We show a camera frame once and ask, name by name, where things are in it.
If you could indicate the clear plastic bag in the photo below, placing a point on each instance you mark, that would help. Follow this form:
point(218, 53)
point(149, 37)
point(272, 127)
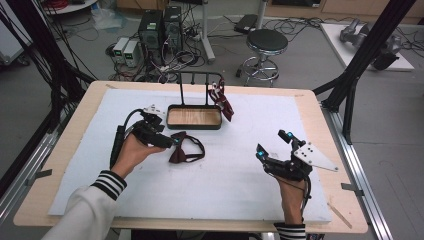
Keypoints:
point(106, 19)

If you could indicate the red white-striped bow tie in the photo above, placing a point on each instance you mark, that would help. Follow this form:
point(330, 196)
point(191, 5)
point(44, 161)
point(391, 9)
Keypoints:
point(224, 103)

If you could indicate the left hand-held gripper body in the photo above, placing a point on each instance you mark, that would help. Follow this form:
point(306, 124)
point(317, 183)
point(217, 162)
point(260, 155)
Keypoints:
point(146, 131)

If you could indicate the white floor platform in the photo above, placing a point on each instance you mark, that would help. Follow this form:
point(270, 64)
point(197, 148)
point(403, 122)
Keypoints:
point(336, 43)

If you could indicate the aluminium rail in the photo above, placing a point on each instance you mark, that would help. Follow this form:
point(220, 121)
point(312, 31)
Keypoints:
point(26, 166)
point(360, 173)

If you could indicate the narrow black computer tower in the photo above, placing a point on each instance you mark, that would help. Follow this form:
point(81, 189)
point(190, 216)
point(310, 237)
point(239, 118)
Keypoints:
point(173, 28)

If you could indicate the grey metal clip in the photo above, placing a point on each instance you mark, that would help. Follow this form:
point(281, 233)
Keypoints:
point(40, 175)
point(351, 189)

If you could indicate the black round stool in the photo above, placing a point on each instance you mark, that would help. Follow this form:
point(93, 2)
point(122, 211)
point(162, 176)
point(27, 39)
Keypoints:
point(266, 40)

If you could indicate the person's left hand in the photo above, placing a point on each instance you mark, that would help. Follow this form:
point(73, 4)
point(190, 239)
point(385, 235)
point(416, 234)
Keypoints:
point(133, 155)

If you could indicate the wide black computer tower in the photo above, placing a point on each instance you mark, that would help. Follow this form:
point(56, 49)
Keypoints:
point(150, 31)

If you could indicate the black rack with wooden tray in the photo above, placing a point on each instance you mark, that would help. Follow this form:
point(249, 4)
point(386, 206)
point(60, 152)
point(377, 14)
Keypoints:
point(194, 117)

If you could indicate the grey desk leg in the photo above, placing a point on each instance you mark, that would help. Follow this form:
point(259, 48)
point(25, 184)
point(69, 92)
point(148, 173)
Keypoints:
point(206, 36)

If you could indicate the white bench power supply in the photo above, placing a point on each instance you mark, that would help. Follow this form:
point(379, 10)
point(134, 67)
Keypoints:
point(120, 48)
point(131, 53)

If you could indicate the flat black box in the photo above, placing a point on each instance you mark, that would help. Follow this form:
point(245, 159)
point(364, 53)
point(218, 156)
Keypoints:
point(246, 23)

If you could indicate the black metal frame strut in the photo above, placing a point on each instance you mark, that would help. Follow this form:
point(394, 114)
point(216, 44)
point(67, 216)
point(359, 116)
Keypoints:
point(370, 50)

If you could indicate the white foam mat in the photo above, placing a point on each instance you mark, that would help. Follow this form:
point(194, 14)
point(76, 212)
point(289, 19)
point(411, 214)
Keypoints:
point(216, 173)

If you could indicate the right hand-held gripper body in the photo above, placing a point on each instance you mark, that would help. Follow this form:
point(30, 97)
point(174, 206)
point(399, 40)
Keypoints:
point(313, 156)

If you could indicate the person's right hand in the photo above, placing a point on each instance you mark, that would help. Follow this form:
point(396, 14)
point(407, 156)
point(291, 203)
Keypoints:
point(291, 200)

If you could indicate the thin wooden stick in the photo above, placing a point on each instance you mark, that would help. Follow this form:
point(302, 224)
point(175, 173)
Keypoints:
point(340, 215)

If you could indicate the plain dark maroon bow tie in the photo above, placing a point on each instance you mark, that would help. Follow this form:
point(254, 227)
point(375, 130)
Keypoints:
point(178, 150)

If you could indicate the round white table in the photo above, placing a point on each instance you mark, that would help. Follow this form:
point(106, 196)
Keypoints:
point(70, 7)

